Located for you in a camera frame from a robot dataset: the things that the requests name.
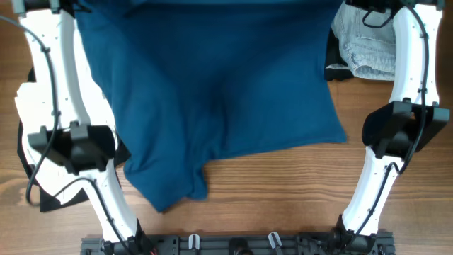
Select black garment under white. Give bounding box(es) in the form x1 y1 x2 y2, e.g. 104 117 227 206
16 67 132 213

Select folded black garment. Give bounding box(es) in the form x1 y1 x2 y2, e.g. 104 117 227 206
324 30 354 81

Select blue t-shirt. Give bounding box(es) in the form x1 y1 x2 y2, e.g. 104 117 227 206
75 1 346 212

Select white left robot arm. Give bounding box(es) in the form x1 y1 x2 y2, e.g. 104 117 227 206
13 1 155 254

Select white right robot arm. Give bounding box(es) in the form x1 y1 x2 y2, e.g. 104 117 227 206
328 1 449 254

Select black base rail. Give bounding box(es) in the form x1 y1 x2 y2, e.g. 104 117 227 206
80 232 396 255

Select light blue denim jeans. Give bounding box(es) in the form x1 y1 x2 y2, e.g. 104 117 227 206
331 3 396 81

